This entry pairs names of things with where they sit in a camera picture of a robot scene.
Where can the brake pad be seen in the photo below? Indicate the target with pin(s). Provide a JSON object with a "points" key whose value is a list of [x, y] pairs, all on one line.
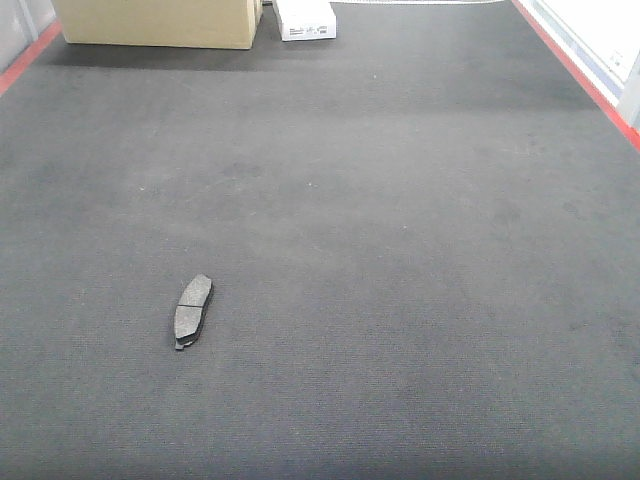
{"points": [[191, 311]]}

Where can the dark grey conveyor belt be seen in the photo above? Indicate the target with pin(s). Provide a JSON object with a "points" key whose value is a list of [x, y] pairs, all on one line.
{"points": [[423, 238]]}

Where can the small white box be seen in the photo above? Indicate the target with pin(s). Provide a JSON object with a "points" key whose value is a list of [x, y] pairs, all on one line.
{"points": [[305, 20]]}

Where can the cardboard box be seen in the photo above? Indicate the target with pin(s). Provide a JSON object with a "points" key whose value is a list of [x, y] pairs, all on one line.
{"points": [[211, 24]]}

